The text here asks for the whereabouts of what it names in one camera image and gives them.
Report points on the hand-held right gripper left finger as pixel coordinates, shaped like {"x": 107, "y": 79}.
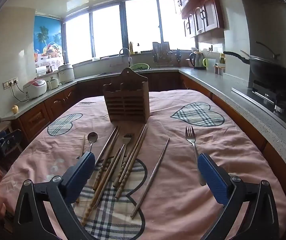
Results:
{"x": 81, "y": 175}

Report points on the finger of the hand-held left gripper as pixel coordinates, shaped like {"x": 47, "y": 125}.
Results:
{"x": 10, "y": 140}

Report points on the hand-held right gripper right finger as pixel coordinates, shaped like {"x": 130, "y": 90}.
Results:
{"x": 213, "y": 177}

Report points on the wooden utensil holder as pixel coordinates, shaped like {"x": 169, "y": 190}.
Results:
{"x": 126, "y": 100}

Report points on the wooden lower cabinets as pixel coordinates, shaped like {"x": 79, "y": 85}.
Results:
{"x": 35, "y": 120}

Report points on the wooden cabinets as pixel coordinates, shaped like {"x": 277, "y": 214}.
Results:
{"x": 203, "y": 7}
{"x": 35, "y": 120}

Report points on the metal fork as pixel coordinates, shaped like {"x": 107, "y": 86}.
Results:
{"x": 127, "y": 139}
{"x": 194, "y": 150}

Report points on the metal spoon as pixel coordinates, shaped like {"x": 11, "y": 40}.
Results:
{"x": 92, "y": 137}

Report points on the pink bedsheet with plaid hearts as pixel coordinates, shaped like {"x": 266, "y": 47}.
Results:
{"x": 183, "y": 135}

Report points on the red and white rice cooker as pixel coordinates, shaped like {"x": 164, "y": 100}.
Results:
{"x": 35, "y": 87}

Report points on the small white pot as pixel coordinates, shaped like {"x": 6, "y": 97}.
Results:
{"x": 52, "y": 83}

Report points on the paper towel roll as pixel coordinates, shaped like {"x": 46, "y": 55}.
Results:
{"x": 40, "y": 70}

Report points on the large white cooker pot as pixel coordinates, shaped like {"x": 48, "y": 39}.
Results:
{"x": 65, "y": 73}

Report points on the grey countertop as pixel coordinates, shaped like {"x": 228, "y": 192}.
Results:
{"x": 215, "y": 82}

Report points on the gas stove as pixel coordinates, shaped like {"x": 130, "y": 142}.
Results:
{"x": 265, "y": 95}

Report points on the spice jars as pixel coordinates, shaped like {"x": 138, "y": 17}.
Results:
{"x": 219, "y": 70}

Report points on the green and white jug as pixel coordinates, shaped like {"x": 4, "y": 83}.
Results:
{"x": 209, "y": 64}

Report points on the black wok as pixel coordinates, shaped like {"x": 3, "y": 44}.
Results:
{"x": 273, "y": 77}

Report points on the steel electric kettle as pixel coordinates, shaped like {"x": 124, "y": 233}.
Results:
{"x": 196, "y": 60}

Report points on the green bottle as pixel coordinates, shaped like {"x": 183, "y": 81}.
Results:
{"x": 222, "y": 58}

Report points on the green colander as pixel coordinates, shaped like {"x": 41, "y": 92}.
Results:
{"x": 139, "y": 66}

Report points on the curved kitchen faucet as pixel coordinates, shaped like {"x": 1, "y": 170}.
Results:
{"x": 125, "y": 51}

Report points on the glass wok lid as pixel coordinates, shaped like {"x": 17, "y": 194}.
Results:
{"x": 270, "y": 57}

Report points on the dish rack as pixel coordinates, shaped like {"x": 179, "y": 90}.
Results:
{"x": 161, "y": 51}

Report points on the large kitchen window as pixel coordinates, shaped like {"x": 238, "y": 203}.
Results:
{"x": 107, "y": 30}

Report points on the wooden upper cabinets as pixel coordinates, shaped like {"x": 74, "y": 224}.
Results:
{"x": 203, "y": 7}

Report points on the wall power strip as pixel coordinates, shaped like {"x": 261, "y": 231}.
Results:
{"x": 10, "y": 83}

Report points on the wall poster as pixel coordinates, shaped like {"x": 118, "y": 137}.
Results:
{"x": 47, "y": 40}

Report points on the white wall socket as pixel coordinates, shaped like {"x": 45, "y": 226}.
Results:
{"x": 210, "y": 48}

